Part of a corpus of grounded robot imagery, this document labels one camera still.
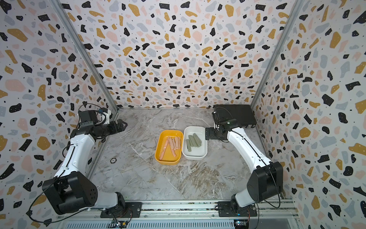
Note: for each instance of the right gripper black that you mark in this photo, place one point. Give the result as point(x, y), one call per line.
point(210, 136)

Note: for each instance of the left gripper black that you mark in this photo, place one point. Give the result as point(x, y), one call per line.
point(114, 129)

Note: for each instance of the white storage box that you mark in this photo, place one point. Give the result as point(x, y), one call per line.
point(197, 153)

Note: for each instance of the pink folding knife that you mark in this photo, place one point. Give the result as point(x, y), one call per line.
point(172, 143)
point(176, 143)

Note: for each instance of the long pink fruit knife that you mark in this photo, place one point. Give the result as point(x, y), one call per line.
point(166, 144)

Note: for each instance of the yellow storage box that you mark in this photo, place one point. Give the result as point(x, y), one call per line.
point(169, 159)

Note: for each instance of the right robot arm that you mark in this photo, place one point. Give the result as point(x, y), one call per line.
point(266, 178)

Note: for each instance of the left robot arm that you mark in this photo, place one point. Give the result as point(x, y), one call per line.
point(70, 190)

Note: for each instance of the black carrying case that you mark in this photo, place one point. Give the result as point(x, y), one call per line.
point(243, 114)

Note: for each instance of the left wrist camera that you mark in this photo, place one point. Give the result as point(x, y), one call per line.
point(105, 115)

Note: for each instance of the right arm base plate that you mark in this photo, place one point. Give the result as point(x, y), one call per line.
point(230, 209)

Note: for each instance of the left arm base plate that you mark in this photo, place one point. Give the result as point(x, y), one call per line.
point(131, 210)

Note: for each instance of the circuit board with wires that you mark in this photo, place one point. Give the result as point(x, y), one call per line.
point(118, 224)

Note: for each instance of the aluminium mounting rail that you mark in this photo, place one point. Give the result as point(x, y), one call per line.
point(193, 214)

